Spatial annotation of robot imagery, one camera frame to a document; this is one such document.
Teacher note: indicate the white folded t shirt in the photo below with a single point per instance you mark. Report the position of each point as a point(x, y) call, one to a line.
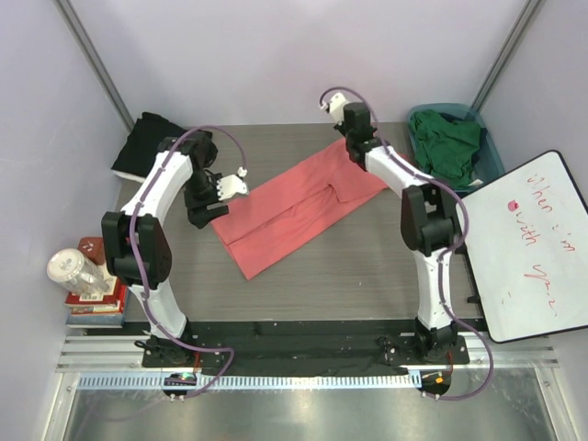
point(128, 176)

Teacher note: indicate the aluminium rail frame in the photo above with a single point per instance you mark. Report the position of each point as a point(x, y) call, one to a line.
point(362, 386)

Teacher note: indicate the right aluminium corner post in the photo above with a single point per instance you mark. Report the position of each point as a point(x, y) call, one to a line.
point(514, 38)

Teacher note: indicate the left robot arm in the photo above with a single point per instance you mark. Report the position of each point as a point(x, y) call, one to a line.
point(138, 253)

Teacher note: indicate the red t shirt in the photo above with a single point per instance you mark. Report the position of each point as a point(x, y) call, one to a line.
point(291, 209)

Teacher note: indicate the clear plastic jar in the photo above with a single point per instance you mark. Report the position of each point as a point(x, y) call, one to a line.
point(71, 269)

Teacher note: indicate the black folded t shirt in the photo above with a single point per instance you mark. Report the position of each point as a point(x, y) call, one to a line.
point(155, 142)

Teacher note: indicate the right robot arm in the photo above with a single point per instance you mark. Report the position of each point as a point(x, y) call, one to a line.
point(429, 228)

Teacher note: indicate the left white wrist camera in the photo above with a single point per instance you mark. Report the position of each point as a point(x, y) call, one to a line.
point(231, 186)

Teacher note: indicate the white whiteboard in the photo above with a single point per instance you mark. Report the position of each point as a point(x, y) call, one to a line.
point(527, 249)

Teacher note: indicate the green t shirt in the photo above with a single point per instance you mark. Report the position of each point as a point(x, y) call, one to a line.
point(445, 148)

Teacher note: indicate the blue plastic bin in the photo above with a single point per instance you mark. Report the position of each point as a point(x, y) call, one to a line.
point(487, 163)

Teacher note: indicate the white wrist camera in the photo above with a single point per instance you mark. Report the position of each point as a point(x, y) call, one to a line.
point(335, 106)
point(231, 186)

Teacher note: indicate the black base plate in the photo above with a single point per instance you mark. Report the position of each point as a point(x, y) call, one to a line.
point(304, 348)

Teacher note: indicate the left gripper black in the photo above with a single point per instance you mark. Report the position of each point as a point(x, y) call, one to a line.
point(198, 212)

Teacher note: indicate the left aluminium corner post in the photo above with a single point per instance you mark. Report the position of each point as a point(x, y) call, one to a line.
point(94, 60)

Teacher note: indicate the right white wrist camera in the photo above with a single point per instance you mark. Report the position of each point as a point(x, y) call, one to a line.
point(335, 106)

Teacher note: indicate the stack of books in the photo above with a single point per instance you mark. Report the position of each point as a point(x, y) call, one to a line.
point(98, 311)

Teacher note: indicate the small red box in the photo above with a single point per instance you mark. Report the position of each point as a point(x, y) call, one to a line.
point(93, 248)

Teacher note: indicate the aluminium corner post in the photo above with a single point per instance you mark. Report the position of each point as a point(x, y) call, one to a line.
point(94, 60)
point(514, 38)

